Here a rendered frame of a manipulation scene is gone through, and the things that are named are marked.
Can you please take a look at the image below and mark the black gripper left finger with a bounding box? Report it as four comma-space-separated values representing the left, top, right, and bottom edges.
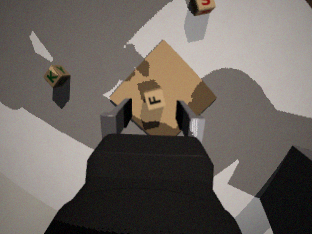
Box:
100, 98, 132, 139

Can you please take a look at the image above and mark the tan letter block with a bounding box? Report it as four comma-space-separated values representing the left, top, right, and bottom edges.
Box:
43, 65, 70, 88
143, 87, 166, 110
190, 0, 216, 16

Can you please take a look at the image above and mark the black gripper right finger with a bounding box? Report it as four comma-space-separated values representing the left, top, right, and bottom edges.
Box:
175, 100, 206, 144

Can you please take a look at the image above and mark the tan flat mat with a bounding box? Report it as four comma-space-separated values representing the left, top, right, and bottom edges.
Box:
110, 40, 217, 136

